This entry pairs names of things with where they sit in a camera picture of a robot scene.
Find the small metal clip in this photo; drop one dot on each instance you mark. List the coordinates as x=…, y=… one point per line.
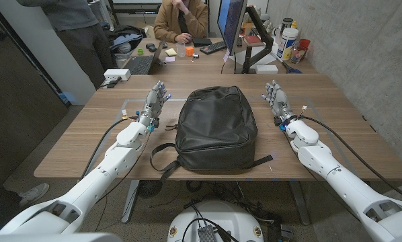
x=194, y=56

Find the computer monitor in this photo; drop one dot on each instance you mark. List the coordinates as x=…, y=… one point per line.
x=233, y=20

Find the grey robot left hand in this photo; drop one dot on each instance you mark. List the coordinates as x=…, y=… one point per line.
x=153, y=102

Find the orange cube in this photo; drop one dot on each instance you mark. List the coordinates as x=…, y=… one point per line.
x=189, y=51

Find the black wallet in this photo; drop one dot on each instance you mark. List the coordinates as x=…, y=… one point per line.
x=201, y=42

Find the black laptop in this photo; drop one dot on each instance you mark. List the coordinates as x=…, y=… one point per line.
x=140, y=64

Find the grey metal torso module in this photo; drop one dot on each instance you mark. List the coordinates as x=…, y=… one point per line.
x=206, y=234

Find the person in grey sweater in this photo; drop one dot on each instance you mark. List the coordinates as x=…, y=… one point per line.
x=76, y=43

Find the pink note on monitor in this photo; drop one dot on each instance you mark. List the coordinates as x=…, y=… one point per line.
x=226, y=55

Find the white power strip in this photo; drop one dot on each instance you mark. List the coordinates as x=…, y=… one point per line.
x=117, y=74

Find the white canister blue label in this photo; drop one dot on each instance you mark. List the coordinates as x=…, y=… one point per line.
x=286, y=43

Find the pink sticky note pad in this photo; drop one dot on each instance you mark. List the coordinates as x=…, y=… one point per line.
x=170, y=59

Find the white box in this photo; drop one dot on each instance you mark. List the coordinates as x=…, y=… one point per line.
x=266, y=69

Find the yellow bottle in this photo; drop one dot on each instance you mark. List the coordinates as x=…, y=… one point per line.
x=294, y=25

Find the black backpack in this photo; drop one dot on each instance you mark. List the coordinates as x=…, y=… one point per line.
x=218, y=127

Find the grey table leg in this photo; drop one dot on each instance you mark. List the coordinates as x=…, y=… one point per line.
x=299, y=201
x=130, y=201

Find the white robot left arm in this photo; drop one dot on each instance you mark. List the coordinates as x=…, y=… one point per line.
x=97, y=178

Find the clear drinking glass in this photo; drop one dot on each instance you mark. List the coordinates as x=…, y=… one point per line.
x=296, y=55

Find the person in tan jacket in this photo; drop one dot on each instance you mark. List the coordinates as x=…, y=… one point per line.
x=169, y=20

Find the black keyboard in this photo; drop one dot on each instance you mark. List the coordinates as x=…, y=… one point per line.
x=212, y=47

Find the person in white sneaker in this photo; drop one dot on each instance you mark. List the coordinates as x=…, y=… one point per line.
x=33, y=194

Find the small green cup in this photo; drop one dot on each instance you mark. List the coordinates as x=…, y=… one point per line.
x=140, y=51

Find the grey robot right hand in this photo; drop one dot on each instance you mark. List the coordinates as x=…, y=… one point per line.
x=280, y=101

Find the yellow sticky note pad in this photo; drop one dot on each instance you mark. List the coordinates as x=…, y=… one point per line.
x=170, y=52

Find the red book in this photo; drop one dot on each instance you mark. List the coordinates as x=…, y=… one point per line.
x=252, y=39

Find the red cup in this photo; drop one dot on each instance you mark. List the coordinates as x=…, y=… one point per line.
x=304, y=44

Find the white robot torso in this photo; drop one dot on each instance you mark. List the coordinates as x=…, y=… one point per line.
x=228, y=218

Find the clear plastic cup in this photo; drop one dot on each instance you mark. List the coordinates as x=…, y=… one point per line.
x=181, y=50

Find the black round fan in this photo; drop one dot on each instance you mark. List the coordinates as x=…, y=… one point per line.
x=149, y=189

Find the black-lidded jar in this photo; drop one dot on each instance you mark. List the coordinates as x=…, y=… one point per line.
x=286, y=24

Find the black and blue bag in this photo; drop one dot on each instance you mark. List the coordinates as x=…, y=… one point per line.
x=123, y=38

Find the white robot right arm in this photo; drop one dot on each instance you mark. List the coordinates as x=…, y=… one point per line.
x=342, y=178

